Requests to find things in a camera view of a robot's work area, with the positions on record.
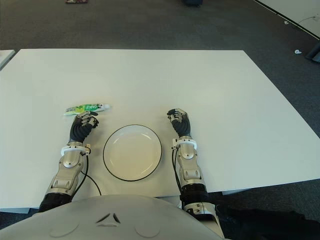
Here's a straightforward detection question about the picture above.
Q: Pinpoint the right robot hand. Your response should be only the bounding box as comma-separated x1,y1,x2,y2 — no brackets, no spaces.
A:
166,108,193,139

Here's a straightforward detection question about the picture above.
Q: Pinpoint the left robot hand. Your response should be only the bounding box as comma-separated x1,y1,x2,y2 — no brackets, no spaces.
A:
68,111,100,147

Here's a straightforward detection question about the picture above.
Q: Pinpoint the green white toothpaste tube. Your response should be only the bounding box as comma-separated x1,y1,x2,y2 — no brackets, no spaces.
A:
62,103,113,117

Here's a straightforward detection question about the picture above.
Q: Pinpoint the white plate with black rim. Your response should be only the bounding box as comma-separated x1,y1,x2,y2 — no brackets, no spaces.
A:
102,124,163,182

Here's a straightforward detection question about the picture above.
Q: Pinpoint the grey robot torso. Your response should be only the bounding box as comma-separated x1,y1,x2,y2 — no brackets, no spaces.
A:
0,194,226,240

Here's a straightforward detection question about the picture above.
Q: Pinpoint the white side table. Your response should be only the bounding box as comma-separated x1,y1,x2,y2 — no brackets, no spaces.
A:
0,49,15,71

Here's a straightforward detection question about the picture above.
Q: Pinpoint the black fabric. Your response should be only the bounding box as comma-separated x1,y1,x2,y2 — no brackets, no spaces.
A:
216,203,320,240

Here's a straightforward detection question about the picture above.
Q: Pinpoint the dark grey furniture leg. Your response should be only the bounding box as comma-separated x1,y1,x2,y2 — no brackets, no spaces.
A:
304,41,320,63

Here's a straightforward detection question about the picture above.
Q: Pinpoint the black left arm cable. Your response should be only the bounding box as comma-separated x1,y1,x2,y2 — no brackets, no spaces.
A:
81,152,102,196

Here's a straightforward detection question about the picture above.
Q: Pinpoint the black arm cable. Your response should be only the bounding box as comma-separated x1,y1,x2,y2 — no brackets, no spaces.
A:
81,152,102,196
171,147,183,201

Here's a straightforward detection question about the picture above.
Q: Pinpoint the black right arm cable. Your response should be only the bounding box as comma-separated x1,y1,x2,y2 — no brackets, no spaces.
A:
171,147,183,201

